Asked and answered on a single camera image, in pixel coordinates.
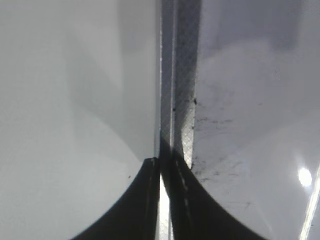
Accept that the white board with grey frame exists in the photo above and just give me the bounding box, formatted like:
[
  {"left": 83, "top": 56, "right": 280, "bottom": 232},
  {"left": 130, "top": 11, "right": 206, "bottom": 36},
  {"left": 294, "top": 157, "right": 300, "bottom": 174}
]
[{"left": 157, "top": 0, "right": 320, "bottom": 240}]

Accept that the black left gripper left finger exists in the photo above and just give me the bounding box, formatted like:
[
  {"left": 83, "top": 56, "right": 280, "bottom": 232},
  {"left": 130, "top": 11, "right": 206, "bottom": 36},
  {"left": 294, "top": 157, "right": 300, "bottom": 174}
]
[{"left": 74, "top": 157, "right": 160, "bottom": 240}]

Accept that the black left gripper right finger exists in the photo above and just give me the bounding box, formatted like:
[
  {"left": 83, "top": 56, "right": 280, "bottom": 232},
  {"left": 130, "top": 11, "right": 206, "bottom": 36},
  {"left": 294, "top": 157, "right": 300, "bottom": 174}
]
[{"left": 169, "top": 156, "right": 270, "bottom": 240}]

